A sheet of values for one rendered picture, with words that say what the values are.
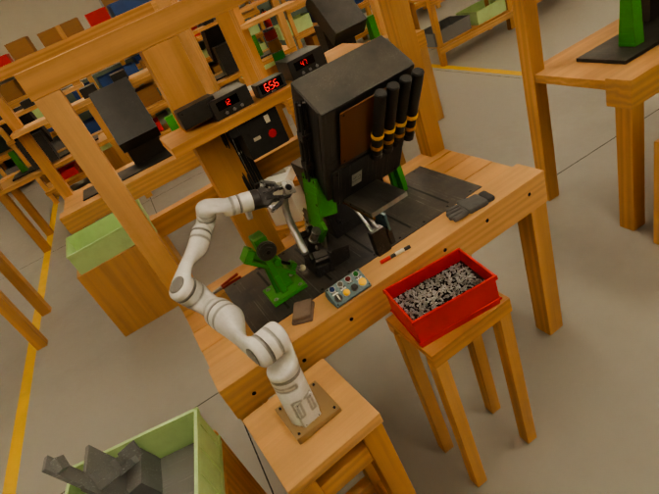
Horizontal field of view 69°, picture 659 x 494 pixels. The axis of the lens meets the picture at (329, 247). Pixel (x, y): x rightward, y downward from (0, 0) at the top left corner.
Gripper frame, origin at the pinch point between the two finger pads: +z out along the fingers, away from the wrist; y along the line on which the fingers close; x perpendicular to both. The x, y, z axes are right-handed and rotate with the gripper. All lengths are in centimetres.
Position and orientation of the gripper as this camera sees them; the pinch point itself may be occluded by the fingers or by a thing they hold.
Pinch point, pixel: (285, 190)
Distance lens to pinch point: 185.8
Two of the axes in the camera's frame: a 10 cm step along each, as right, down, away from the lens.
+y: -4.0, -8.8, 2.5
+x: -2.5, 3.7, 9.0
